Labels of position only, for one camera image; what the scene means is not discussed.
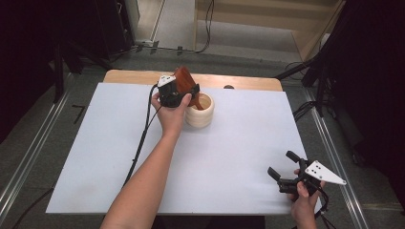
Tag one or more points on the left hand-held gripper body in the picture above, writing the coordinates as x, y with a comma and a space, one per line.
168, 93

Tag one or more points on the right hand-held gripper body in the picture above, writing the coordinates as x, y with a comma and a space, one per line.
315, 173

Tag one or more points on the brown wooden spatula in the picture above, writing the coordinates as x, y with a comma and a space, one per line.
183, 81

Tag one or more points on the cream ribbed utensil holder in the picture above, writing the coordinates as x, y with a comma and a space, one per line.
200, 119

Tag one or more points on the person's left hand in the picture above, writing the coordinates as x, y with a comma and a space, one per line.
172, 120

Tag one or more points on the person's right hand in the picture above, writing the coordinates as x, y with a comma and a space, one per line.
304, 206

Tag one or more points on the white table mat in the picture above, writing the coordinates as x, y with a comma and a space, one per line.
238, 143

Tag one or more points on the black equipment rack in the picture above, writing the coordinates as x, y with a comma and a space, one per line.
111, 25

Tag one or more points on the light wooden cabinet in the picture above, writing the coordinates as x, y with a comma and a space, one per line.
254, 12

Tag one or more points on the metal floor rail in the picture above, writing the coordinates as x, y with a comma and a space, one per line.
28, 159
337, 159

